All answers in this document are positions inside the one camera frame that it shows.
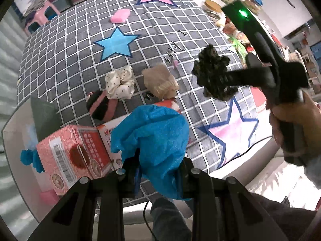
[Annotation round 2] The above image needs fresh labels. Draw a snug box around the person's leg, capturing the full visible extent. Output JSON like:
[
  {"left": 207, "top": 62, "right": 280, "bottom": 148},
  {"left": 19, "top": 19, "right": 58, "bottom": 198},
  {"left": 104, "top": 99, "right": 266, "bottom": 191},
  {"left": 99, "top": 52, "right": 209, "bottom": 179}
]
[
  {"left": 251, "top": 193, "right": 321, "bottom": 241},
  {"left": 150, "top": 197, "right": 193, "bottom": 241}
]

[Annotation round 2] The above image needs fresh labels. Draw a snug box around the pink patterned tissue box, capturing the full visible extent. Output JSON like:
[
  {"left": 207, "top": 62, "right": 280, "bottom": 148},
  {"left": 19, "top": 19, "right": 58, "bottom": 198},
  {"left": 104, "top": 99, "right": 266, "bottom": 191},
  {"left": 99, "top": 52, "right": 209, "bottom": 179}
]
[{"left": 36, "top": 100, "right": 191, "bottom": 197}]

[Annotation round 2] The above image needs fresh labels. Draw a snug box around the white polka dot scrunchie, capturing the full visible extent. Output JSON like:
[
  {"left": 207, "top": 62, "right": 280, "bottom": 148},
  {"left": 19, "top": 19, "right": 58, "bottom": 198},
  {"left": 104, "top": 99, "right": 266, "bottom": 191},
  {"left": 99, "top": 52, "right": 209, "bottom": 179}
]
[{"left": 104, "top": 65, "right": 136, "bottom": 100}]

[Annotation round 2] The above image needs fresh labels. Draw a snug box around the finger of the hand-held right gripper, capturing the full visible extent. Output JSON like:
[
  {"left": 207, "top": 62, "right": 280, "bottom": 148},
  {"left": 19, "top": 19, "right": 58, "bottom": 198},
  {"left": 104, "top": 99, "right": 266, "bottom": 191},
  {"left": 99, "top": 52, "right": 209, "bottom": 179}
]
[{"left": 219, "top": 65, "right": 273, "bottom": 86}]

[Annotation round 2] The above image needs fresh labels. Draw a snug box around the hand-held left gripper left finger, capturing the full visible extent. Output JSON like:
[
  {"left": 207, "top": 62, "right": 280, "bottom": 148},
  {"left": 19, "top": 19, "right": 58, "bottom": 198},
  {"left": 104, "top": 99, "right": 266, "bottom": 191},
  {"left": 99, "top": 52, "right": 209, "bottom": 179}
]
[{"left": 26, "top": 149, "right": 142, "bottom": 241}]

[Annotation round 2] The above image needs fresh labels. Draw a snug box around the person's right leg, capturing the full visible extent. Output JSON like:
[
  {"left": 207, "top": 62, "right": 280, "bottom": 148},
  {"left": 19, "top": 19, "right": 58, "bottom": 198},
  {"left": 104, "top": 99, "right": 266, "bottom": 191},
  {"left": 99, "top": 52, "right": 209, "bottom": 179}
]
[{"left": 251, "top": 193, "right": 321, "bottom": 241}]

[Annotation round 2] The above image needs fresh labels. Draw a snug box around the round wooden lid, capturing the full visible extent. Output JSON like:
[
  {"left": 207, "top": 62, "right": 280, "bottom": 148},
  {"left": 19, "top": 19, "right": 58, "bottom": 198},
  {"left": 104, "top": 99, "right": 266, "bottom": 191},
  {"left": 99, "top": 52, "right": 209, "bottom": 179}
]
[{"left": 204, "top": 0, "right": 221, "bottom": 12}]

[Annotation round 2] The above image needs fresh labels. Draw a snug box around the person's right hand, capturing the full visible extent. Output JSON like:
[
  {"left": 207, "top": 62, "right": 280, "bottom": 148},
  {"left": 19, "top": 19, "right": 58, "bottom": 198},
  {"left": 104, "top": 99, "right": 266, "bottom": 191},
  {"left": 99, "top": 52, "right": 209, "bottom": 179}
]
[{"left": 269, "top": 97, "right": 321, "bottom": 166}]

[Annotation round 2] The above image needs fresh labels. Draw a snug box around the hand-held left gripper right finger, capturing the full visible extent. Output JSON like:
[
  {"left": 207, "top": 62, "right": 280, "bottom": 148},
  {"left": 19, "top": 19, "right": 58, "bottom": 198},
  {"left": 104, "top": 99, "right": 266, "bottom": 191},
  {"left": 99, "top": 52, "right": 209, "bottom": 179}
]
[{"left": 179, "top": 157, "right": 289, "bottom": 241}]

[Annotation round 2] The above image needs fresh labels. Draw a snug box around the pile of snack packets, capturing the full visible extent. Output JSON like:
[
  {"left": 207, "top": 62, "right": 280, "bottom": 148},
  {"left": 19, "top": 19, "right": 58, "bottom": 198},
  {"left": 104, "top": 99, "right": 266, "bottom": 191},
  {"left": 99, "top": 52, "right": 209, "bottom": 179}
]
[{"left": 216, "top": 12, "right": 256, "bottom": 56}]

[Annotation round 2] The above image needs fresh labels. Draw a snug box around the pink plastic stool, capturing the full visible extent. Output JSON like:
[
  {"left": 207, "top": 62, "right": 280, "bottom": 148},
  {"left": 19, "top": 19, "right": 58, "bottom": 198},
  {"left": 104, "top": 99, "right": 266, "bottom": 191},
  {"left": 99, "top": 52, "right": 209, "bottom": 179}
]
[{"left": 24, "top": 1, "right": 61, "bottom": 35}]

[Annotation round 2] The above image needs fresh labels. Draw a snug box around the person's left leg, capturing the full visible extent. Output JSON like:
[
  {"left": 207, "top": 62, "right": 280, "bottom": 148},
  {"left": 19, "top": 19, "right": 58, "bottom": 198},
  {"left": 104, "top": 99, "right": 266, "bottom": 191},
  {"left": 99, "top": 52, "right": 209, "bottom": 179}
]
[{"left": 150, "top": 197, "right": 193, "bottom": 241}]

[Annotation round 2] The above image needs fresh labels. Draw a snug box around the leopard print scrunchie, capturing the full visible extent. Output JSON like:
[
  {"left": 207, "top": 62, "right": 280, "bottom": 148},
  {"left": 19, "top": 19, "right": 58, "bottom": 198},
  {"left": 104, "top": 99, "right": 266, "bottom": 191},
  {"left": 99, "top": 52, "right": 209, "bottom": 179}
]
[{"left": 192, "top": 44, "right": 239, "bottom": 102}]

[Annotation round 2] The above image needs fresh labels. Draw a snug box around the pink sponge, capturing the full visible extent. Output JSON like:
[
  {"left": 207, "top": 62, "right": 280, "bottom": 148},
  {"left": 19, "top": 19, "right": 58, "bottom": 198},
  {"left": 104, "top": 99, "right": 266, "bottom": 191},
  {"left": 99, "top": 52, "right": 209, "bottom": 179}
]
[
  {"left": 110, "top": 8, "right": 131, "bottom": 24},
  {"left": 40, "top": 189, "right": 61, "bottom": 205}
]

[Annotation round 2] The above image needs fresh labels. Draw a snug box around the black cable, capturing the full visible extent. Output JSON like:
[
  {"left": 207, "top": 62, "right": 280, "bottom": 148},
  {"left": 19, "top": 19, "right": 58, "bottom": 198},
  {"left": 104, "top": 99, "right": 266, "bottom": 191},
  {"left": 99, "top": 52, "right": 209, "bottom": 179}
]
[{"left": 143, "top": 201, "right": 156, "bottom": 241}]

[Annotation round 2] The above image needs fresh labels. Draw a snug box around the blue cloth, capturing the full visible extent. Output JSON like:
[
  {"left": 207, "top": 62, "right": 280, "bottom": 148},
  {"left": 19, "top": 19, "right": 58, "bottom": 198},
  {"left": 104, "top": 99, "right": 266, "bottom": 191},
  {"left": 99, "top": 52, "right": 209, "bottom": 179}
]
[
  {"left": 110, "top": 105, "right": 190, "bottom": 201},
  {"left": 21, "top": 149, "right": 46, "bottom": 174}
]

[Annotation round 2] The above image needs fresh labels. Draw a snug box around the grey checked star blanket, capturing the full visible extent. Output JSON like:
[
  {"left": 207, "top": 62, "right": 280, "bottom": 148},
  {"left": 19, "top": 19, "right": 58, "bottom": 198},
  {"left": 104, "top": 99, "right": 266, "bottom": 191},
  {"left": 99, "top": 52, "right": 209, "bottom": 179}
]
[{"left": 16, "top": 0, "right": 267, "bottom": 207}]

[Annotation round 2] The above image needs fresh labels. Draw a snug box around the grey storage box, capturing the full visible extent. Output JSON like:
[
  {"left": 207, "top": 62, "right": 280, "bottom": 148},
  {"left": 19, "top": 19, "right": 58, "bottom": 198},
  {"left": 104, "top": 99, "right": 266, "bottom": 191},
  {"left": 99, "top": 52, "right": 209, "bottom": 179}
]
[{"left": 1, "top": 96, "right": 61, "bottom": 222}]

